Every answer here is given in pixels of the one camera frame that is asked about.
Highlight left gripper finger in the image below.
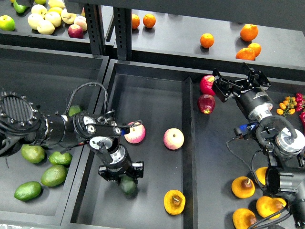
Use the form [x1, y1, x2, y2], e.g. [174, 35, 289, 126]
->
[126, 161, 144, 184]
[98, 166, 119, 182]

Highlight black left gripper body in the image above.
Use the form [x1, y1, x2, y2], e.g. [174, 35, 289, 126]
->
[102, 146, 132, 176]

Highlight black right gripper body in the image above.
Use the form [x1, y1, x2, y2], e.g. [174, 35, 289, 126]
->
[236, 87, 273, 121]

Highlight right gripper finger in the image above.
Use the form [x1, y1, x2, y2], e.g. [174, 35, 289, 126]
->
[241, 63, 271, 92]
[212, 69, 240, 103]

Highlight dark green avocado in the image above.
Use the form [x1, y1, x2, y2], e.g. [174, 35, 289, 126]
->
[119, 176, 137, 196]

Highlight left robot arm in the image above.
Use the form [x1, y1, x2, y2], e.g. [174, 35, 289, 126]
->
[0, 85, 144, 182]

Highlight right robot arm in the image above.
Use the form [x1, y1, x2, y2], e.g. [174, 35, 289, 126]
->
[212, 63, 305, 229]

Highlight light green avocado lower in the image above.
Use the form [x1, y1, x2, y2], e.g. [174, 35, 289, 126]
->
[41, 165, 68, 187]

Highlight light green avocado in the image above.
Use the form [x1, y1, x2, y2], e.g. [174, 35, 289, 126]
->
[21, 145, 46, 164]
[14, 181, 42, 201]
[49, 151, 72, 166]
[41, 165, 68, 187]

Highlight light green avocado middle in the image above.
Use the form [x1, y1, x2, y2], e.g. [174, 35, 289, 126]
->
[49, 151, 72, 166]

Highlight dark avocado top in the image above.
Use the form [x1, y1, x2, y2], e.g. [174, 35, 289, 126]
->
[68, 104, 82, 117]

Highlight light green avocado left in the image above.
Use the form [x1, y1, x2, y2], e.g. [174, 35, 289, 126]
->
[21, 145, 46, 164]

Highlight light green avocado bottom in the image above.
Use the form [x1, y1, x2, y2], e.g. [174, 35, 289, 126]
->
[14, 181, 42, 201]

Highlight yellow pear bottom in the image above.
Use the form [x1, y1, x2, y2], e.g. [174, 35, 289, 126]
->
[233, 208, 257, 229]

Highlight pale yellow pear front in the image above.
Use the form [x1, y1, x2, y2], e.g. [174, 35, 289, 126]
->
[37, 20, 55, 35]

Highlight pale yellow pear centre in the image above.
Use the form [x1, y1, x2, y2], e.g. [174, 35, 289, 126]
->
[45, 11, 62, 28]

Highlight yellow pear shelf back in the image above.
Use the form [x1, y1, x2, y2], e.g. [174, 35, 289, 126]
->
[48, 6, 63, 15]

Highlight bright red apple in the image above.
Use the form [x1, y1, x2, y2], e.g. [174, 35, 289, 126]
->
[200, 75, 215, 96]

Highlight dark red apple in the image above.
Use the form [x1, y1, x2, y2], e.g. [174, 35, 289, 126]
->
[197, 94, 215, 115]

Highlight orange front right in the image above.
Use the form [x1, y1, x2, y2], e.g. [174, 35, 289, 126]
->
[235, 48, 256, 61]

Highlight pink apple left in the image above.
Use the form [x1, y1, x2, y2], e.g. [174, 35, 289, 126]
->
[124, 122, 146, 144]

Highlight pink apple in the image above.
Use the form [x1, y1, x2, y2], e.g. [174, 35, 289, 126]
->
[124, 122, 146, 144]
[163, 128, 184, 150]

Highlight orange small right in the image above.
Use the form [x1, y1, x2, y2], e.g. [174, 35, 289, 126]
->
[248, 43, 262, 57]

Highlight cherry tomato bunch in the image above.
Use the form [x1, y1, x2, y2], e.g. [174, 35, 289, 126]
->
[276, 96, 297, 118]

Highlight red chili peppers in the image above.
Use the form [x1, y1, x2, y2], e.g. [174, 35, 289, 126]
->
[295, 93, 305, 134]

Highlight large orange top right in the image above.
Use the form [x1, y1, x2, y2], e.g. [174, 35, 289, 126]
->
[240, 24, 259, 42]

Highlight pink apple right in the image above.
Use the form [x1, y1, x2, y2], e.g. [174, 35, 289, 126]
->
[163, 128, 184, 150]

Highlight orange tangerine middle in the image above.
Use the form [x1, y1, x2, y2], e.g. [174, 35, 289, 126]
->
[200, 33, 214, 48]

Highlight orange tangerine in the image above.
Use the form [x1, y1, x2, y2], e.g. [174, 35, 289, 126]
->
[132, 14, 140, 30]
[142, 14, 156, 29]
[200, 33, 214, 48]

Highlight black centre tray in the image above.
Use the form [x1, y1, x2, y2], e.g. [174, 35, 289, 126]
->
[62, 61, 261, 229]

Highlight black tray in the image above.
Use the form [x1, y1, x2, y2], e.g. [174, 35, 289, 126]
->
[62, 61, 261, 229]
[0, 45, 108, 227]

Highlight black tray divider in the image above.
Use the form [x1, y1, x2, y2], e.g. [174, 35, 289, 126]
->
[182, 77, 198, 229]

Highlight black left tray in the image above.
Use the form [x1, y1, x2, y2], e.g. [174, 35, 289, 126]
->
[0, 45, 108, 227]

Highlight orange tangerine far left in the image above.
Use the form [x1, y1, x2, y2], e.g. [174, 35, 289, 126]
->
[132, 14, 140, 30]

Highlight red apple on shelf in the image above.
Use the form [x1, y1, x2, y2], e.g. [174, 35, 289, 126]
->
[68, 24, 84, 39]

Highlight pale pink peach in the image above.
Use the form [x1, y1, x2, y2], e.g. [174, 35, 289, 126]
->
[74, 16, 88, 31]

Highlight black shelf post right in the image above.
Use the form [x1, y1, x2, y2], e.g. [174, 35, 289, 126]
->
[113, 7, 132, 61]

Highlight black shelf post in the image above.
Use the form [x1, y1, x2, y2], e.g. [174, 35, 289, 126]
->
[113, 7, 132, 61]
[84, 3, 106, 55]

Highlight black shelf post left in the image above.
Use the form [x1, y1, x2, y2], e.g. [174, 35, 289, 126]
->
[84, 3, 106, 55]

